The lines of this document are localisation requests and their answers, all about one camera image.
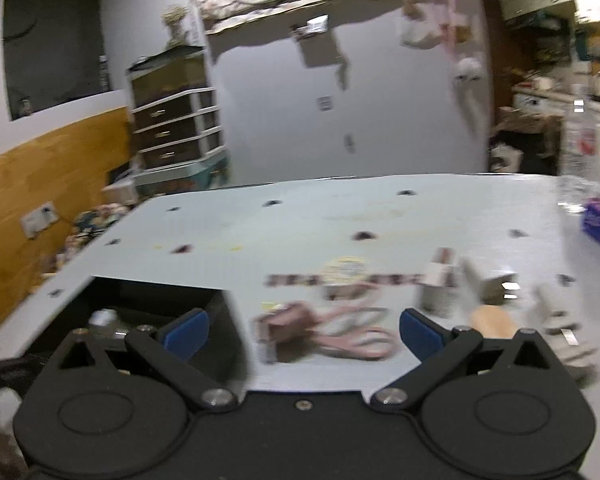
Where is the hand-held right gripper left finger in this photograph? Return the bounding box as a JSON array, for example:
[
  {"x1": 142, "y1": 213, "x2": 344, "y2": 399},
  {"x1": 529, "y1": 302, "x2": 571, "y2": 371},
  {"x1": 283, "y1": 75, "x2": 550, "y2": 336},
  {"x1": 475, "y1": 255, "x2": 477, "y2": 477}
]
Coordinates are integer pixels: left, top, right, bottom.
[{"x1": 55, "y1": 309, "x2": 239, "y2": 413}]

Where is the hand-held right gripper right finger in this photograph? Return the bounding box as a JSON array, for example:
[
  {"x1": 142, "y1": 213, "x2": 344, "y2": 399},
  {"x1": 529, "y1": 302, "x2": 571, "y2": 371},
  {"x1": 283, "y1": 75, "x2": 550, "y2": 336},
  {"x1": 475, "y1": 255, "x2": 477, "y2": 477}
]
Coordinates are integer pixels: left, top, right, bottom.
[{"x1": 371, "y1": 308, "x2": 553, "y2": 413}]

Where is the black storage box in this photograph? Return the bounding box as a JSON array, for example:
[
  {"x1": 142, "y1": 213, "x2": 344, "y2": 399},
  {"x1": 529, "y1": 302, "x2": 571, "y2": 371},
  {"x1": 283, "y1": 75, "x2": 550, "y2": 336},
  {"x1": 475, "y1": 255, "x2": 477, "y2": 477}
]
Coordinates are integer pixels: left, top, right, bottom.
[{"x1": 27, "y1": 275, "x2": 253, "y2": 396}]

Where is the small white box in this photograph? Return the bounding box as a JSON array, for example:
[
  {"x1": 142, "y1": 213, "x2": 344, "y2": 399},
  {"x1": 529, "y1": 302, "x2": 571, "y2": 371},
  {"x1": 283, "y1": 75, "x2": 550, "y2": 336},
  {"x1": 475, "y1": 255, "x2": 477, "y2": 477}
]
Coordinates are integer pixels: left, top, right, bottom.
[{"x1": 421, "y1": 247, "x2": 462, "y2": 317}]

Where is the rounded wooden block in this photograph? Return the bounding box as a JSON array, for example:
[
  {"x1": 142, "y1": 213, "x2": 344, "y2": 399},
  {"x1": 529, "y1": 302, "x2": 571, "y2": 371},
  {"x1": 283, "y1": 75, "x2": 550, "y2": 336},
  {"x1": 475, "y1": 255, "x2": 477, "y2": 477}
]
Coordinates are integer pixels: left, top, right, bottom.
[{"x1": 469, "y1": 305, "x2": 520, "y2": 341}]

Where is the white cylinder with metal band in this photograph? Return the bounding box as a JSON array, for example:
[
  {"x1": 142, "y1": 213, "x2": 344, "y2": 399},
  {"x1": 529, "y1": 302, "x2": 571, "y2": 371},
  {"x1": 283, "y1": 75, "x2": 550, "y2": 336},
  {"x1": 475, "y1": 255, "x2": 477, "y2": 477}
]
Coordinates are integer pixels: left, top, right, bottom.
[{"x1": 460, "y1": 255, "x2": 520, "y2": 307}]

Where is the pink eyelash curler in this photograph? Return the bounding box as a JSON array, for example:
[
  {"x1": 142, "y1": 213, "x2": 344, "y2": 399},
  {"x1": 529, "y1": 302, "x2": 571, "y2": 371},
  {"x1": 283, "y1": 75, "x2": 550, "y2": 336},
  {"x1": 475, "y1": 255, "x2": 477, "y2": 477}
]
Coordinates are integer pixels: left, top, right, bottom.
[{"x1": 252, "y1": 300, "x2": 396, "y2": 363}]

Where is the grey knob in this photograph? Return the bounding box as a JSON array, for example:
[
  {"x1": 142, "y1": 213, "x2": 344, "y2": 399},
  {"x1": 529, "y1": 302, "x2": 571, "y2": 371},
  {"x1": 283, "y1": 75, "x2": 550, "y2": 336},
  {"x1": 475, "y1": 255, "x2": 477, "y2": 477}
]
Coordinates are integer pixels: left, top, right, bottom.
[{"x1": 527, "y1": 282, "x2": 583, "y2": 348}]

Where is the pile of toys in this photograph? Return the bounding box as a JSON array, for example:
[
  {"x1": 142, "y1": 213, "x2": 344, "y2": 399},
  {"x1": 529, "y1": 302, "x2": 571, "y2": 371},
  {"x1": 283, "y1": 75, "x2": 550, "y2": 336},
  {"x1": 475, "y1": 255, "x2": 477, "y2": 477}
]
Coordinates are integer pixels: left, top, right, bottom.
[{"x1": 45, "y1": 202, "x2": 142, "y2": 276}]

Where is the white heart-print tablecloth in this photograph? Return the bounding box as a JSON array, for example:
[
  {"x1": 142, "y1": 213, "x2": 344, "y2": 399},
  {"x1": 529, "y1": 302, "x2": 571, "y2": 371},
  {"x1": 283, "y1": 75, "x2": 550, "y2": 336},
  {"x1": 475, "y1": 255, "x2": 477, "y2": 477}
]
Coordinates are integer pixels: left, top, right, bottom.
[{"x1": 0, "y1": 172, "x2": 600, "y2": 396}]

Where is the teal patterned cabinet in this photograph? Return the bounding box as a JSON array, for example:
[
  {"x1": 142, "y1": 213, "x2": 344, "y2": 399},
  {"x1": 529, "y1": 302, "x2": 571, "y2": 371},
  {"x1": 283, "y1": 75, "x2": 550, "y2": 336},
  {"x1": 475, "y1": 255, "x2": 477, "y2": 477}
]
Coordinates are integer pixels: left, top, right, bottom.
[{"x1": 135, "y1": 154, "x2": 231, "y2": 196}]

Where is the white drawer unit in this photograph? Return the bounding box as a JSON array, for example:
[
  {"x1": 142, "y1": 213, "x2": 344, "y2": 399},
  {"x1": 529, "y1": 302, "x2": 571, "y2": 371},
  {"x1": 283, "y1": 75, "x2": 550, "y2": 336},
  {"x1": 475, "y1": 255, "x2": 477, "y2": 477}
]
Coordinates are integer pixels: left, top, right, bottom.
[{"x1": 127, "y1": 87, "x2": 228, "y2": 171}]

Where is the clear plastic bottle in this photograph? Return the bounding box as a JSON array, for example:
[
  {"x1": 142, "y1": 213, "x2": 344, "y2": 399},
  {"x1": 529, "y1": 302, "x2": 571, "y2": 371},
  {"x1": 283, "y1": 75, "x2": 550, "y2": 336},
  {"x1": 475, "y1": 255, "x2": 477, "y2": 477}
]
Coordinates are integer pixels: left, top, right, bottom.
[{"x1": 560, "y1": 100, "x2": 600, "y2": 181}]

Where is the glass fish tank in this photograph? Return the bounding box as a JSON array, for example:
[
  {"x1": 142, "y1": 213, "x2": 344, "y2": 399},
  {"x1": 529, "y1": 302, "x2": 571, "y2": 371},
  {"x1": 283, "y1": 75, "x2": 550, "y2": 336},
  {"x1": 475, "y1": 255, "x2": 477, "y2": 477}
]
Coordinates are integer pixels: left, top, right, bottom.
[{"x1": 126, "y1": 45, "x2": 208, "y2": 108}]

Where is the white plush toy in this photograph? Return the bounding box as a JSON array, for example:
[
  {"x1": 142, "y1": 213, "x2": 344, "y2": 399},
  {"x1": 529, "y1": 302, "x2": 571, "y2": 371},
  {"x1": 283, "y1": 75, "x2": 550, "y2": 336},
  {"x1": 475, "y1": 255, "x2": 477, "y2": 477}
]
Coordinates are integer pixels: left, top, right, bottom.
[{"x1": 452, "y1": 57, "x2": 483, "y2": 84}]

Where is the vase with dried flowers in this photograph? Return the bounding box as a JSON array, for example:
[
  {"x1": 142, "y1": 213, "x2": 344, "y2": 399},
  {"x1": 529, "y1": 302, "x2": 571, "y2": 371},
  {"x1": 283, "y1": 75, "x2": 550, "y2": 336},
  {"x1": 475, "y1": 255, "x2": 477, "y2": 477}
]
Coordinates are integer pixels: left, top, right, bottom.
[{"x1": 161, "y1": 5, "x2": 190, "y2": 50}]

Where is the white wall power outlet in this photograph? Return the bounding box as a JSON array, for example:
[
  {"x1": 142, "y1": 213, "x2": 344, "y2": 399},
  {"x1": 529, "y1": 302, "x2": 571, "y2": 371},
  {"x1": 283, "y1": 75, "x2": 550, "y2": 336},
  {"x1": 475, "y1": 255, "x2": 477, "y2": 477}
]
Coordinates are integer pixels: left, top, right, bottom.
[{"x1": 20, "y1": 201, "x2": 60, "y2": 238}]

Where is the dark wall window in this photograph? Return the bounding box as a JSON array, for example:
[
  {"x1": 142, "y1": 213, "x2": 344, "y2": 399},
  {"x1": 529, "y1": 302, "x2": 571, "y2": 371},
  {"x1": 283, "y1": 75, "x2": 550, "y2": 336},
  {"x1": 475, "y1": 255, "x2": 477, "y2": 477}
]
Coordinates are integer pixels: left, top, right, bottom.
[{"x1": 2, "y1": 0, "x2": 107, "y2": 122}]

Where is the small wall-mounted box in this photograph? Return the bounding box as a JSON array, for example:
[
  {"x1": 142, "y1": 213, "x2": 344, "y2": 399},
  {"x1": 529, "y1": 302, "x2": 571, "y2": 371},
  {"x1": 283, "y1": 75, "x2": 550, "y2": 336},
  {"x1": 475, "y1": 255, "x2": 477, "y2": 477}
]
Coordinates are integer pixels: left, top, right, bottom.
[{"x1": 291, "y1": 15, "x2": 331, "y2": 42}]

